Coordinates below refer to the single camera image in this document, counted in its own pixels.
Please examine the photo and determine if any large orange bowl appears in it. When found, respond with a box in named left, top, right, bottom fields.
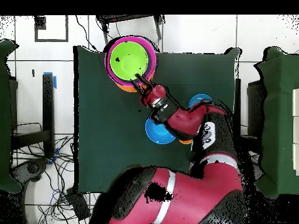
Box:
left=116, top=82, right=138, bottom=93

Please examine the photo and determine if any green bowl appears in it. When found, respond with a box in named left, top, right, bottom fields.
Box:
left=109, top=41, right=150, bottom=81

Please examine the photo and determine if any large pink bowl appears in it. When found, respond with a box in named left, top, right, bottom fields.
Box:
left=104, top=36, right=157, bottom=88

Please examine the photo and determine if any translucent blue bowl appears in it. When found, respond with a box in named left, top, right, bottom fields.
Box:
left=188, top=93, right=213, bottom=108

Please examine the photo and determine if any dark green tablecloth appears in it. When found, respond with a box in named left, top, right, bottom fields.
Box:
left=72, top=45, right=241, bottom=196

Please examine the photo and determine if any black stool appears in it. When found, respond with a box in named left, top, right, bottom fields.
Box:
left=96, top=15, right=166, bottom=49

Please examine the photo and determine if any blue tape strip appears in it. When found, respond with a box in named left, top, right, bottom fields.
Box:
left=43, top=72, right=57, bottom=89

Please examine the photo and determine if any black bench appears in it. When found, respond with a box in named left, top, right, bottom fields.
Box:
left=10, top=73, right=55, bottom=159
left=234, top=78, right=266, bottom=162

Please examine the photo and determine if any green clothed side table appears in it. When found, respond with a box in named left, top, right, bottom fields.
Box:
left=0, top=38, right=22, bottom=194
left=253, top=45, right=299, bottom=200

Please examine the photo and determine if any black floor box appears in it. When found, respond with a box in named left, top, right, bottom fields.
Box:
left=64, top=187, right=91, bottom=222

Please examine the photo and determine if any white drawer unit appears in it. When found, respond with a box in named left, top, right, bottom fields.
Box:
left=292, top=88, right=299, bottom=176

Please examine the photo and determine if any black square frame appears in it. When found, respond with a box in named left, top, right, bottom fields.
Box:
left=34, top=15, right=69, bottom=43

